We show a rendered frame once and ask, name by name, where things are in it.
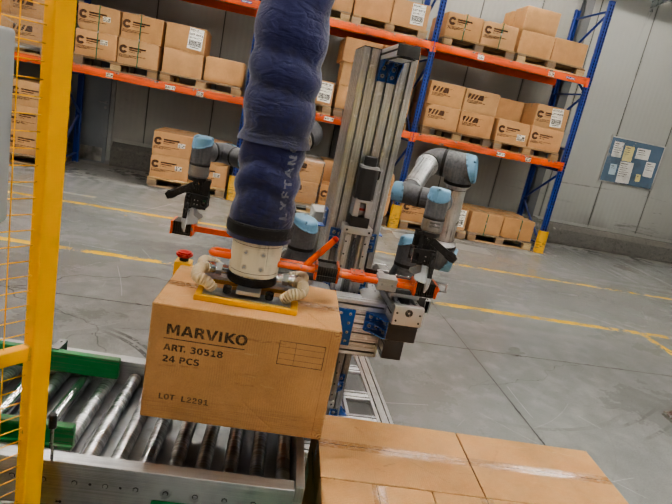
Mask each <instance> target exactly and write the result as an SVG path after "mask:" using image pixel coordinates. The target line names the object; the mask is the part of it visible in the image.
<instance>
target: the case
mask: <svg viewBox="0 0 672 504"><path fill-rule="evenodd" d="M192 268H193V267H190V266H184V265H181V266H180V267H179V268H178V270H177V271H176V272H175V274H174V275H173V276H172V277H171V279H170V280H169V281H168V283H167V284H166V285H165V287H164V288H163V289H162V291H161V292H160V293H159V295H158V296H157V297H156V299H155V300H154V301H153V303H152V311H151V320H150V329H149V338H148V346H147V355H146V364H145V373H144V382H143V391H142V399H141V408H140V415H143V416H151V417H158V418H165V419H172V420H180V421H187V422H194V423H202V424H209V425H216V426H223V427H231V428H238V429H245V430H253V431H260V432H267V433H274V434H282V435H289V436H296V437H303V438H311V439H318V440H320V438H321V433H322V429H323V424H324V419H325V414H326V410H327V405H328V400H329V395H330V391H331V386H332V381H333V376H334V372H335V367H336V362H337V357H338V353H339V348H340V343H341V338H342V334H343V332H342V325H341V319H340V312H339V306H338V299H337V293H336V290H330V289H324V288H318V287H312V286H309V292H308V294H307V296H306V297H305V298H304V299H301V300H297V301H298V311H297V315H296V316H293V315H286V314H280V313H274V312H268V311H261V310H255V309H249V308H243V307H236V306H230V305H224V304H218V303H212V302H206V301H199V300H194V299H193V295H194V293H195V291H196V290H197V288H198V286H199V284H196V282H194V281H193V280H192V278H191V270H192Z"/></svg>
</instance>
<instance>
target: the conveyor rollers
mask: <svg viewBox="0 0 672 504"><path fill-rule="evenodd" d="M22 369H23V366H18V365H13V366H9V367H6V368H5V369H4V370H3V381H4V380H7V379H11V378H14V377H16V376H17V375H18V374H19V373H20V372H21V371H22ZM71 374H72V373H67V372H60V371H57V372H56V373H55V374H54V375H53V377H52V378H51V379H50V380H49V389H48V402H49V401H50V400H51V398H52V397H53V396H54V395H55V393H56V392H57V391H58V390H59V389H60V387H61V386H62V385H63V384H64V383H65V381H66V380H67V379H68V378H69V376H70V375H71ZM94 377H95V376H88V375H81V374H80V376H79V377H78V378H77V380H76V381H75V382H74V383H73V385H72V386H71V387H70V388H69V390H68V391H67V392H66V394H65V395H64V396H63V397H62V399H61V400H60V401H59V402H58V404H57V405H56V406H55V407H54V409H53V410H52V411H51V413H52V412H56V413H58V421H63V419H64V418H65V417H66V415H67V414H68V413H69V411H70V410H71V408H72V407H73V406H74V404H75V403H76V402H77V400H78V399H79V398H80V396H81V395H82V393H83V392H84V391H85V389H86V388H87V387H88V385H89V384H90V382H91V381H92V380H93V378H94ZM12 380H13V379H11V380H8V381H4V382H3V386H2V390H3V389H4V388H5V387H6V386H7V385H8V384H9V383H10V382H11V381H12ZM117 380H118V379H109V378H103V379H102V381H101V382H100V384H99V385H98V386H97V388H96V389H95V391H94V392H93V394H92V395H91V397H90V398H89V399H88V401H87V402H86V404H85V405H84V407H83V408H82V409H81V411H80V412H79V414H78V415H77V417H76V418H75V419H74V421H73V422H72V423H76V434H75V445H76V443H77V442H78V440H79V439H80V437H81V436H82V434H83V432H84V431H85V429H86V428H87V426H88V425H89V423H90V422H91V420H92V418H93V417H94V415H95V414H96V412H97V411H98V409H99V408H100V406H101V404H102V403H103V401H104V400H105V398H106V397H107V395H108V394H109V392H110V390H111V389H112V387H113V386H114V384H115V383H116V381H117ZM140 382H141V377H140V376H139V375H138V374H131V375H130V376H129V378H128V379H127V381H126V383H125V384H124V386H123V388H122V389H121V391H120V392H119V394H118V396H117V397H116V399H115V401H114V402H113V404H112V406H111V407H110V409H109V411H108V412H107V414H106V415H105V417H104V419H103V420H102V422H101V424H100V425H99V427H98V429H97V430H96V432H95V434H94V435H93V437H92V438H91V440H90V442H89V443H88V445H87V447H86V448H85V450H84V452H83V453H82V454H86V455H94V456H99V455H100V453H101V452H102V450H103V448H104V446H105V444H106V443H107V441H108V439H109V437H110V435H111V434H112V432H113V430H114V428H115V426H116V425H117V423H118V421H119V419H120V417H121V416H122V414H123V412H124V410H125V408H126V407H127V405H128V403H129V401H130V399H131V398H132V396H133V394H134V392H135V391H136V389H137V387H138V385H139V383H140ZM21 386H22V380H21V381H20V382H19V383H18V384H17V385H16V386H15V387H14V388H13V389H12V390H11V391H10V392H12V391H16V390H19V389H21ZM20 401H21V390H19V391H16V392H13V393H9V394H7V395H6V396H5V397H4V398H3V399H2V405H1V408H3V407H6V406H9V405H12V404H16V403H19V402H20ZM17 405H18V404H16V405H13V406H10V407H7V408H4V409H1V413H2V414H9V413H10V412H11V411H12V410H13V409H14V408H15V407H16V406H17ZM140 408H141V401H140V403H139V404H138V406H137V408H136V410H135V412H134V414H133V416H132V418H131V420H130V422H129V424H128V426H127V427H126V429H125V431H124V433H123V435H122V437H121V439H120V441H119V443H118V445H117V447H116V449H115V450H114V452H113V454H112V456H111V458H118V459H126V460H127V459H128V457H129V455H130V452H131V450H132V448H133V446H134V444H135V442H136V440H137V438H138V436H139V433H140V431H141V429H142V427H143V425H144V423H145V421H146V419H147V417H148V416H143V415H140ZM171 421H172V419H165V418H158V419H157V421H156V424H155V426H154V428H153V430H152V433H151V435H150V437H149V440H148V442H147V444H146V446H145V449H144V451H143V453H142V456H141V458H140V460H139V461H142V462H150V463H155V462H156V459H157V457H158V454H159V452H160V449H161V446H162V444H163V441H164V439H165V436H166V434H167V431H168V429H169V426H170V424H171ZM195 425H196V423H194V422H187V421H182V424H181V427H180V430H179V433H178V435H177V438H176V441H175V444H174V447H173V449H172V452H171V455H170V458H169V461H168V463H167V465H174V466H182V467H183V463H184V460H185V457H186V454H187V451H188V447H189V444H190V441H191V438H192V435H193V432H194V428H195ZM219 429H220V426H216V425H209V424H207V426H206V429H205V433H204V436H203V440H202V444H201V447H200V451H199V454H198V458H197V461H196V465H195V468H198V469H206V470H210V467H211V463H212V459H213V454H214V450H215V446H216V442H217V438H218V433H219ZM243 433H244V429H238V428H231V429H230V434H229V439H228V444H227V449H226V454H225V459H224V463H223V468H222V472H230V473H237V469H238V463H239V457H240V451H241V445H242V439H243ZM267 434H268V433H267V432H260V431H254V439H253V446H252V454H251V462H250V469H249V475H253V476H261V477H264V467H265V456H266V445H267ZM75 445H74V446H75ZM290 460H291V436H289V435H282V434H278V442H277V459H276V476H275V478H277V479H285V480H290Z"/></svg>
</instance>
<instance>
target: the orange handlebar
mask: <svg viewBox="0 0 672 504"><path fill-rule="evenodd" d="M194 231H195V232H201V233H207V234H212V235H218V236H224V237H230V238H233V237H231V236H229V235H228V234H227V232H226V230H220V229H215V228H209V227H203V226H197V225H195V227H194ZM209 254H210V255H212V256H215V257H221V258H227V259H231V249H226V248H221V247H211V248H210V249H209ZM281 260H282V261H281ZM283 261H287V262H283ZM289 262H292V263H289ZM294 263H299V264H294ZM303 263H304V262H302V261H296V260H290V259H285V258H280V261H279V262H278V265H277V266H278V267H280V268H286V269H292V270H297V271H303V272H309V273H314V272H315V264H314V263H312V264H311V265H310V266H306V265H302V264H303ZM300 264H301V265H300ZM376 277H377V274H372V273H366V272H364V270H359V269H353V268H350V270H349V269H343V268H340V273H339V278H344V279H350V281H351V282H357V283H363V284H364V282H368V283H374V284H377V283H378V278H376ZM397 280H398V283H397V288H403V289H409V290H413V287H414V284H411V282H412V281H411V280H407V279H401V278H397Z"/></svg>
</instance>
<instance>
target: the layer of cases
mask: <svg viewBox="0 0 672 504"><path fill-rule="evenodd" d="M302 504H629V503H628V502H627V501H626V500H625V498H624V497H623V496H622V495H621V493H620V492H619V491H618V490H617V489H616V487H615V486H614V485H613V484H612V482H611V481H610V480H609V479H608V478H607V476H606V475H605V474H604V473H603V471H602V470H601V469H600V468H599V467H598V465H597V464H596V463H595V462H594V460H593V459H592V458H591V457H590V456H589V454H588V453H587V452H586V451H581V450H574V449H566V448H559V447H552V446H545V445H538V444H531V443H524V442H517V441H509V440H502V439H495V438H488V437H481V436H474V435H467V434H460V433H456V435H455V433H453V432H445V431H438V430H431V429H424V428H417V427H410V426H403V425H396V424H388V423H381V422H374V421H367V420H360V419H353V418H346V417H339V416H332V415H325V419H324V424H323V429H322V433H321V438H320V440H318V439H311V442H310V447H309V451H308V456H307V461H306V465H305V491H304V495H303V500H302Z"/></svg>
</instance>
